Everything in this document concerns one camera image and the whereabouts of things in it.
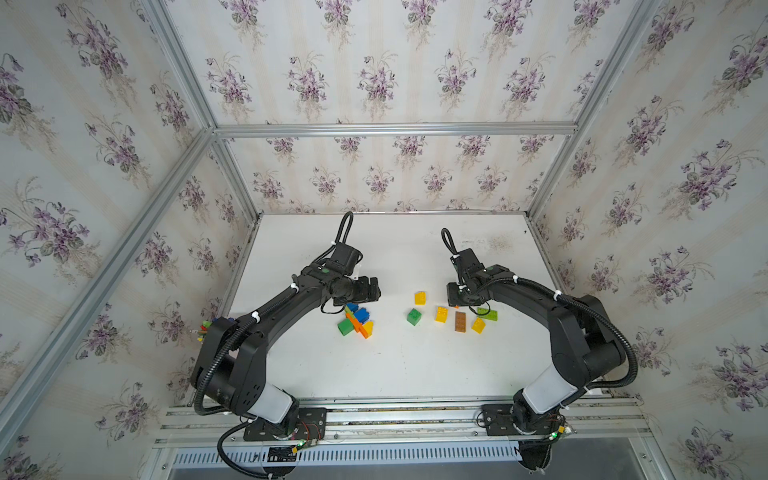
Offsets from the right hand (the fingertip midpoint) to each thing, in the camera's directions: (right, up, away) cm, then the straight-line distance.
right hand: (460, 297), depth 93 cm
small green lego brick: (-36, -8, -4) cm, 37 cm away
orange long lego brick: (-32, -8, -4) cm, 33 cm away
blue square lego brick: (-31, -5, -2) cm, 31 cm away
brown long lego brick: (0, -7, -2) cm, 7 cm away
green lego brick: (-15, -5, -4) cm, 16 cm away
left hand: (-28, +2, -7) cm, 29 cm away
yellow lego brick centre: (-6, -5, -2) cm, 8 cm away
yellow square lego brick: (-12, -1, +2) cm, 12 cm away
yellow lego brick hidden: (+5, -8, -2) cm, 10 cm away
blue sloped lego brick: (-34, -2, -2) cm, 34 cm away
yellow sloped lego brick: (-28, -9, -4) cm, 30 cm away
